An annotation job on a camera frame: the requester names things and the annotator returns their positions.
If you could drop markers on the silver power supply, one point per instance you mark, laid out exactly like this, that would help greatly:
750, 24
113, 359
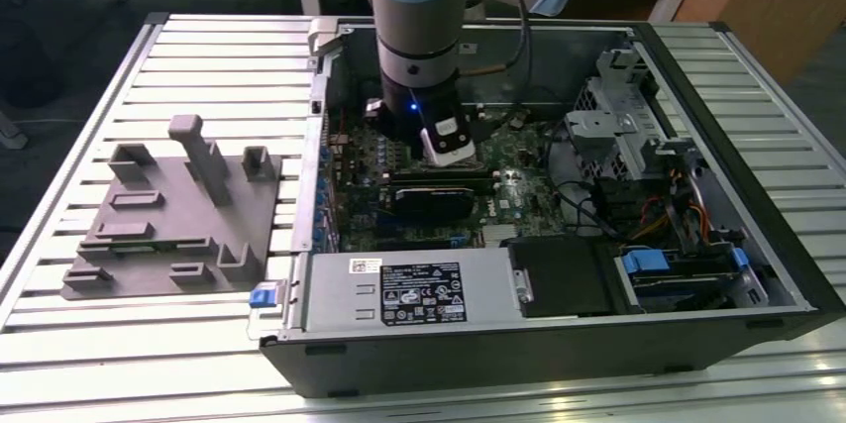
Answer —
329, 294

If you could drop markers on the grey metal foot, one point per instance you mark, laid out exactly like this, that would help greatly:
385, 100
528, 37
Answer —
12, 136

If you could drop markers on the green motherboard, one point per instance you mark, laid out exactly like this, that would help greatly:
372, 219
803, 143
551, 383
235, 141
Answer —
528, 185

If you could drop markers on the silver chipset heatsink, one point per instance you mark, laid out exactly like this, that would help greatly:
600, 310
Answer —
500, 236

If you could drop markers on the grey parts rack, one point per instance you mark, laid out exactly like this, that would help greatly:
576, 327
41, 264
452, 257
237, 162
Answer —
184, 225

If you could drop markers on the silver drive cage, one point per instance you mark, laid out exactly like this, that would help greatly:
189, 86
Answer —
595, 126

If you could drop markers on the silver metal latch plate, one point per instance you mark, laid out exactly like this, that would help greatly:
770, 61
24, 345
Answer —
521, 284

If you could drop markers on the black RAM stick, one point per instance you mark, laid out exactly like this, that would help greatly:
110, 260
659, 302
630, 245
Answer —
443, 184
409, 175

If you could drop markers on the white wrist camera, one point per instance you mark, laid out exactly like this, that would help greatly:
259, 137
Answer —
449, 145
373, 108

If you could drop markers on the blue case latch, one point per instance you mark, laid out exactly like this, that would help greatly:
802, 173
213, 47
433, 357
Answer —
263, 296

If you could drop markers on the black plastic drive cover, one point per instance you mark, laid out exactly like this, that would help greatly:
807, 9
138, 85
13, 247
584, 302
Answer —
561, 279

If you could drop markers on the black graphics card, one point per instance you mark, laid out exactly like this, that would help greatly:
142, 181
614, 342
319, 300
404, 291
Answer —
429, 205

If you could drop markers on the blue disk carrier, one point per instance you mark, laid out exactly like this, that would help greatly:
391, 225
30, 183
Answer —
644, 260

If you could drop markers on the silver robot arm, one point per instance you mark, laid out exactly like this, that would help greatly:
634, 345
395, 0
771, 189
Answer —
416, 31

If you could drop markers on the black PC case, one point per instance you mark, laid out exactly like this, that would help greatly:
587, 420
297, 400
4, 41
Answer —
463, 368

